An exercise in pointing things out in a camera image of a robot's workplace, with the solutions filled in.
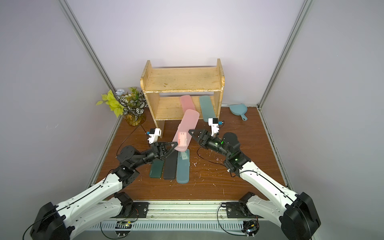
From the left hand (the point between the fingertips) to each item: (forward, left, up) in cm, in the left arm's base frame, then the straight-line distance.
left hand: (176, 148), depth 61 cm
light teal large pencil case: (+5, 0, -32) cm, 33 cm away
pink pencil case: (+13, -4, +1) cm, 14 cm away
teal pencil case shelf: (+34, -14, -10) cm, 38 cm away
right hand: (+8, -6, +1) cm, 10 cm away
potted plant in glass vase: (+35, +33, -10) cm, 49 cm away
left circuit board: (-24, +28, -34) cm, 51 cm away
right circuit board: (-24, -34, -32) cm, 53 cm away
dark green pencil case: (+3, +16, -30) cm, 34 cm away
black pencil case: (+4, +8, -30) cm, 31 cm away
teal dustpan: (+53, -42, -31) cm, 74 cm away
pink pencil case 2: (+38, -1, -10) cm, 39 cm away
